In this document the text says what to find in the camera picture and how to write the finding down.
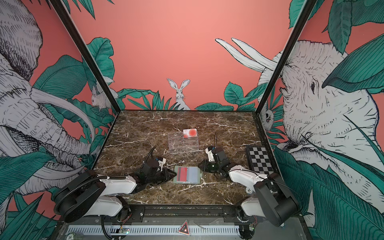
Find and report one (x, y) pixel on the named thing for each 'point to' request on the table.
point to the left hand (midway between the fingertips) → (177, 174)
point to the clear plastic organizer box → (178, 143)
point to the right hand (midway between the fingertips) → (197, 165)
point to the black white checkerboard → (258, 159)
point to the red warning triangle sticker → (184, 229)
